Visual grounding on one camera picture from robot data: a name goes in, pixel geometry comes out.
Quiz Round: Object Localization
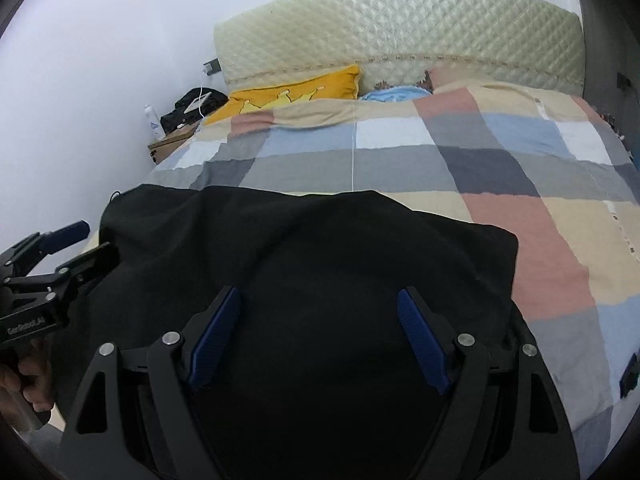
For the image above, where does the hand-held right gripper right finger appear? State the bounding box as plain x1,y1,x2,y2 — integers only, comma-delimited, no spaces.
396,286,581,480

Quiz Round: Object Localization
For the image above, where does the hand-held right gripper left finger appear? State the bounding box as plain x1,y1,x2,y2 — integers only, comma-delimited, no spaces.
60,285,244,480

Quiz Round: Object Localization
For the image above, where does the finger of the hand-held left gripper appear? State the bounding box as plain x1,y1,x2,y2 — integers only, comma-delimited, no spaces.
0,220,91,267
4,241,122,308

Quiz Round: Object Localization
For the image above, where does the black puffer jacket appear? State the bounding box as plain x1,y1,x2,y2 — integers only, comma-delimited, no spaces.
50,183,581,480

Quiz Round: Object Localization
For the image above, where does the person's left hand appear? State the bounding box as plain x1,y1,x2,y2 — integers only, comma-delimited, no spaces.
0,337,57,418

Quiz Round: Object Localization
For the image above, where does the wooden nightstand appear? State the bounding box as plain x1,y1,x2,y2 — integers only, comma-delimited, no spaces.
147,122,201,166

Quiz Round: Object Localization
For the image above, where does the white spray bottle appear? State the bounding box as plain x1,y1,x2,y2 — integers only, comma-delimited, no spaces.
144,105,166,142

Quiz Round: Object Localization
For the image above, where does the black bag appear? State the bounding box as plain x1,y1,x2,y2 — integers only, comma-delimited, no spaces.
160,87,229,131

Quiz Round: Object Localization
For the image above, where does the white flat box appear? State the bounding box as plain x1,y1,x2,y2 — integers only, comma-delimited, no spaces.
184,94,213,116

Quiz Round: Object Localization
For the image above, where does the checkered blanket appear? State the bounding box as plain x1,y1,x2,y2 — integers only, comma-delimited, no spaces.
82,85,640,461

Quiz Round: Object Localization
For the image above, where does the light blue pillow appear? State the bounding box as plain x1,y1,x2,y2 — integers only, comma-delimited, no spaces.
360,85,432,102

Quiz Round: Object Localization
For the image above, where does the yellow pillow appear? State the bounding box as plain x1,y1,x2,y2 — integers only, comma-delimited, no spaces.
204,64,363,126

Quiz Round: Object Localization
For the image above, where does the pink pillow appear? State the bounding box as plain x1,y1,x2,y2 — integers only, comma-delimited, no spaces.
425,66,506,95

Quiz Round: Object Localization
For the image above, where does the cream quilted headboard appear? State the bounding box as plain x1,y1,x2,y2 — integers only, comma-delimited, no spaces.
212,0,586,101

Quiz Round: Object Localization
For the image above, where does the white cable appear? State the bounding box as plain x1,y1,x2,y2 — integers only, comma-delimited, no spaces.
197,67,209,121

